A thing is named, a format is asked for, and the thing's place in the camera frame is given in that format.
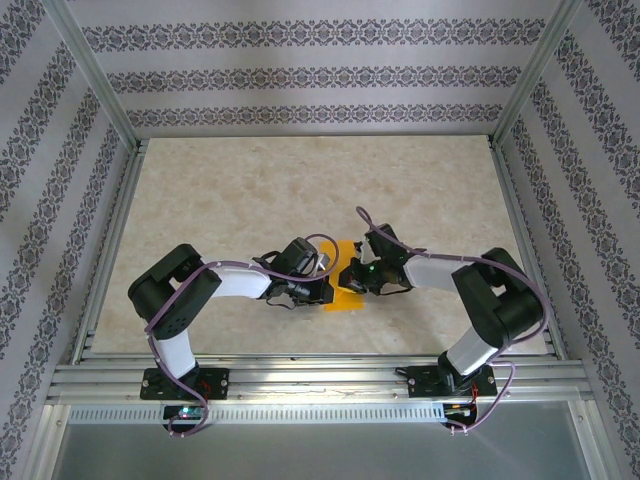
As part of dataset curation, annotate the orange square paper sheet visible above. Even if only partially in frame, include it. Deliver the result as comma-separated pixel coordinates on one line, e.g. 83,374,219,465
319,239,367,314

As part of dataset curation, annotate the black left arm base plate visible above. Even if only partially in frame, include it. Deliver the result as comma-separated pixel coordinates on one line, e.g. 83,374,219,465
139,367,230,401

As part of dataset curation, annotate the controller board with green light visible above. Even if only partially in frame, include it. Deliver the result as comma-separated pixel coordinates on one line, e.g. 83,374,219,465
163,404,207,421

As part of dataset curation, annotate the aluminium frame post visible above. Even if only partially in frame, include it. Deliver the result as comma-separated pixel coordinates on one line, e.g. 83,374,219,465
47,0,142,151
491,0,585,147

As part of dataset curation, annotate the aluminium mounting rail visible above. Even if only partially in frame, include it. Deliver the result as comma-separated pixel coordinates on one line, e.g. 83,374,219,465
47,355,594,402

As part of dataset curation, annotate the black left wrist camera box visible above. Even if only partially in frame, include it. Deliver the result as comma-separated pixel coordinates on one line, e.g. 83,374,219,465
278,236,317,274

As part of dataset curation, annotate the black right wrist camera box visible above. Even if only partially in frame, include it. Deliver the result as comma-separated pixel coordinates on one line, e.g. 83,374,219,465
363,222,407,262

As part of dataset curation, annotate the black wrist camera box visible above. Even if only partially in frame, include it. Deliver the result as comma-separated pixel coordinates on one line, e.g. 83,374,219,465
363,222,407,262
278,236,317,274

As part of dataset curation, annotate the aluminium side rail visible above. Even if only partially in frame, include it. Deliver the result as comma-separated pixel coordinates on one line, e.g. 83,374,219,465
72,139,150,362
488,139,570,360

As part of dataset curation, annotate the slotted grey cable duct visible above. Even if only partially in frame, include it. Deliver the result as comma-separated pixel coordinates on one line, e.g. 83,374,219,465
67,403,446,424

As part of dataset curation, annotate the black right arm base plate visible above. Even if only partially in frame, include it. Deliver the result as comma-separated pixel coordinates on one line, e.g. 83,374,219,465
407,364,496,399

